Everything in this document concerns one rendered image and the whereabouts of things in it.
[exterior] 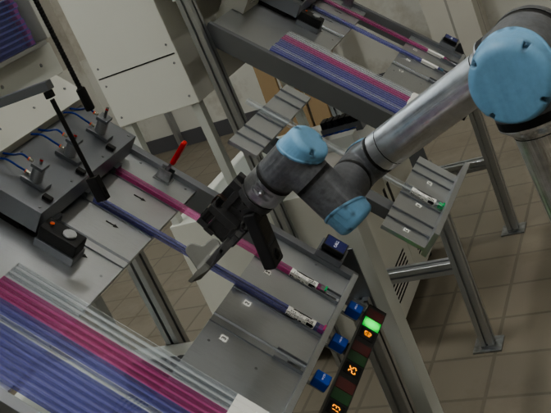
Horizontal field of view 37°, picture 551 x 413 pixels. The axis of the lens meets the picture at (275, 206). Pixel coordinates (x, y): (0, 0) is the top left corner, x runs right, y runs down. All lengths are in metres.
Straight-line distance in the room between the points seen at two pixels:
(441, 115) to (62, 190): 0.68
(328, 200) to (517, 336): 1.42
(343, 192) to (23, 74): 0.74
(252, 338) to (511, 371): 1.21
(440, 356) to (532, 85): 1.67
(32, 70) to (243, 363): 0.76
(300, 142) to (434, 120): 0.22
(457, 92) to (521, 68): 0.23
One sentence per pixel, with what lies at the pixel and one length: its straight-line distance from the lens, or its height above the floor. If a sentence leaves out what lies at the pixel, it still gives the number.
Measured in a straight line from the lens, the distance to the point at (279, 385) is 1.44.
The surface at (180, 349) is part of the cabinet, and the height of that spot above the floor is 0.62.
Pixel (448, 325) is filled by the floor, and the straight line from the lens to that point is 2.84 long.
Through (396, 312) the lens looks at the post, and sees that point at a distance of 2.04.
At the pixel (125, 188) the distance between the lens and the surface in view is 1.68.
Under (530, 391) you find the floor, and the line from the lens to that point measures 2.46.
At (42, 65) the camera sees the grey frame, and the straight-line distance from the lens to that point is 1.81.
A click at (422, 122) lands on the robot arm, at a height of 1.05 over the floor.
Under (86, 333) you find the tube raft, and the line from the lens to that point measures 1.37.
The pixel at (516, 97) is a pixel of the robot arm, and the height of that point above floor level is 1.11.
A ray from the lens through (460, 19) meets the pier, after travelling 5.28.
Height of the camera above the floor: 1.47
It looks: 19 degrees down
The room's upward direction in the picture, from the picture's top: 24 degrees counter-clockwise
